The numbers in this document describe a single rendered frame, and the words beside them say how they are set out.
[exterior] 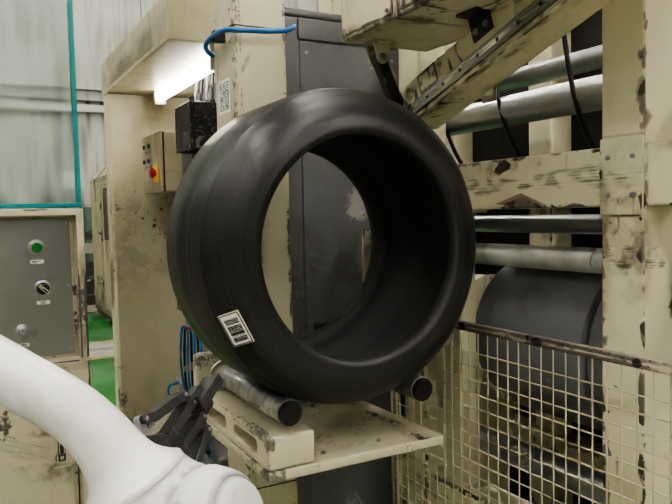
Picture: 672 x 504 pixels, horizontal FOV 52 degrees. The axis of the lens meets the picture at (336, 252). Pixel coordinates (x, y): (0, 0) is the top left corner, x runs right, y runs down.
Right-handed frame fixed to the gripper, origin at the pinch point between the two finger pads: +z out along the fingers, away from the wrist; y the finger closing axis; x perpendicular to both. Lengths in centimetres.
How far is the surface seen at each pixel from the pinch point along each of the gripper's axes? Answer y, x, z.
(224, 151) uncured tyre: -26.3, 6.7, 29.4
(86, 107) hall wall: -90, -550, 782
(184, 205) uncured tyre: -21.1, -5.3, 29.2
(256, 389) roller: 14.9, -9.8, 24.5
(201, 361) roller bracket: 11.8, -27.7, 38.0
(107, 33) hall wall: -166, -498, 848
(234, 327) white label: -1.8, -0.4, 15.5
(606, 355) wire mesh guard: 32, 49, 31
